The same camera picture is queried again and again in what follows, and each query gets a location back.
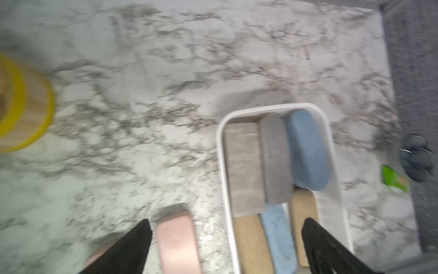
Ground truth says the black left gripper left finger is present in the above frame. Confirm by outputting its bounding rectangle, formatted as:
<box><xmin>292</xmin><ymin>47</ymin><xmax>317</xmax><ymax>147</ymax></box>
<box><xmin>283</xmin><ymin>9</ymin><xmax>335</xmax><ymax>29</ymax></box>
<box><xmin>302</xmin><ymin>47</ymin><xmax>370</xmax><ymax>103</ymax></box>
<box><xmin>81</xmin><ymin>219</ymin><xmax>153</xmax><ymax>274</ymax></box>

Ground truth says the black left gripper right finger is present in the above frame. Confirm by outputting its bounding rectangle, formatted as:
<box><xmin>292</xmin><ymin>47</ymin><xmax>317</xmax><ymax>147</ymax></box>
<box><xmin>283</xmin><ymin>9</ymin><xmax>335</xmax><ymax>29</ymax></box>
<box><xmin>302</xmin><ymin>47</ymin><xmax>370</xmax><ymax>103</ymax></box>
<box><xmin>301</xmin><ymin>218</ymin><xmax>375</xmax><ymax>274</ymax></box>

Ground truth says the pink glasses case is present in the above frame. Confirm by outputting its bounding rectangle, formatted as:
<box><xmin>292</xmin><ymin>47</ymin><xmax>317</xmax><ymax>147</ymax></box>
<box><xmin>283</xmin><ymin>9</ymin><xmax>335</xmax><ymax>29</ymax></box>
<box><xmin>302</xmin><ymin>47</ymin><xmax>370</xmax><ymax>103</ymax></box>
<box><xmin>155</xmin><ymin>211</ymin><xmax>202</xmax><ymax>274</ymax></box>
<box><xmin>84</xmin><ymin>243</ymin><xmax>115</xmax><ymax>268</ymax></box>

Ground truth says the tan glasses case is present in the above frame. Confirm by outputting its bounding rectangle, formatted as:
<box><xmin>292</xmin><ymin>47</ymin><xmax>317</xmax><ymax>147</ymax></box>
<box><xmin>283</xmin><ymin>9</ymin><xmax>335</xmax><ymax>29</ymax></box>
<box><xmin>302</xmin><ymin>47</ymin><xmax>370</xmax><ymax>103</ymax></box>
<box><xmin>289</xmin><ymin>188</ymin><xmax>318</xmax><ymax>268</ymax></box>
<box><xmin>233</xmin><ymin>215</ymin><xmax>274</xmax><ymax>274</ymax></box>

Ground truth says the light blue case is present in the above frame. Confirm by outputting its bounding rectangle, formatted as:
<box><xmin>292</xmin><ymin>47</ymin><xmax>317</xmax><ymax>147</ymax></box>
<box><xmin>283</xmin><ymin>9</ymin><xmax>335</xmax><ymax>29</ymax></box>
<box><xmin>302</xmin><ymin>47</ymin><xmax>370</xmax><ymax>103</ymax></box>
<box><xmin>283</xmin><ymin>109</ymin><xmax>331</xmax><ymax>191</ymax></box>
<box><xmin>260</xmin><ymin>204</ymin><xmax>297</xmax><ymax>274</ymax></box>

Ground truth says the grey fabric glasses case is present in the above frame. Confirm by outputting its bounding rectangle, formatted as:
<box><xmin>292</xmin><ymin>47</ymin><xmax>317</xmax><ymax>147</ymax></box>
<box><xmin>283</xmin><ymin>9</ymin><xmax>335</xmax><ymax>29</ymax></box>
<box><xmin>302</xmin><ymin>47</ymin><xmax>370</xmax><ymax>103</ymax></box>
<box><xmin>259</xmin><ymin>116</ymin><xmax>293</xmax><ymax>204</ymax></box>

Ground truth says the grey-beige rectangular glasses case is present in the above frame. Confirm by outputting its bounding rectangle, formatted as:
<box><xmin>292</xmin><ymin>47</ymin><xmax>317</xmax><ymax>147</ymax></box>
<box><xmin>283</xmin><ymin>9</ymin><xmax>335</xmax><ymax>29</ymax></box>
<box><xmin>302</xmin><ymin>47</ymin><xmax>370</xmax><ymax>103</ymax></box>
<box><xmin>224</xmin><ymin>122</ymin><xmax>265</xmax><ymax>218</ymax></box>

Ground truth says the white plastic storage tray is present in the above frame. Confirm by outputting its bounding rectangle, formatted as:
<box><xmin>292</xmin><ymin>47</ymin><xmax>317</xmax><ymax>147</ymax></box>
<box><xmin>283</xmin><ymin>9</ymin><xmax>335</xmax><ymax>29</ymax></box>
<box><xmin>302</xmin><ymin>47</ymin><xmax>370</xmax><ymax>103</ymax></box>
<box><xmin>216</xmin><ymin>103</ymin><xmax>354</xmax><ymax>274</ymax></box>

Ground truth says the green snack packet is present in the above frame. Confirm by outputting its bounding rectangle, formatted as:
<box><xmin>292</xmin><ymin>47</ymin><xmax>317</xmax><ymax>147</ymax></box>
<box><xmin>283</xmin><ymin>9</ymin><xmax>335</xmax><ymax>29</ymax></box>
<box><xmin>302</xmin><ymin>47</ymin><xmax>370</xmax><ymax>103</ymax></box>
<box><xmin>381</xmin><ymin>166</ymin><xmax>409</xmax><ymax>192</ymax></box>

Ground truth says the dark blue flower bowl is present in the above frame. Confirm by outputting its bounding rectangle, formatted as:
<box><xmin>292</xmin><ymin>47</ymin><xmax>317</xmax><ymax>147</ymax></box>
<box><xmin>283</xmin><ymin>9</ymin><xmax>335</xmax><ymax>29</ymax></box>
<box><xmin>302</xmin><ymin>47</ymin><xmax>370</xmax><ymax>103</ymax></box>
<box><xmin>399</xmin><ymin>134</ymin><xmax>435</xmax><ymax>182</ymax></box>

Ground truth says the yellow bamboo steamer basket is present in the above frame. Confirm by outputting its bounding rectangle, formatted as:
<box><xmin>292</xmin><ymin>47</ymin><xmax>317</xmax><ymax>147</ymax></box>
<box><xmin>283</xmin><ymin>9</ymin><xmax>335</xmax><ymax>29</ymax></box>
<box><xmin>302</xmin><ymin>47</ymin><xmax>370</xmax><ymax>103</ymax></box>
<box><xmin>1</xmin><ymin>53</ymin><xmax>55</xmax><ymax>153</ymax></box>

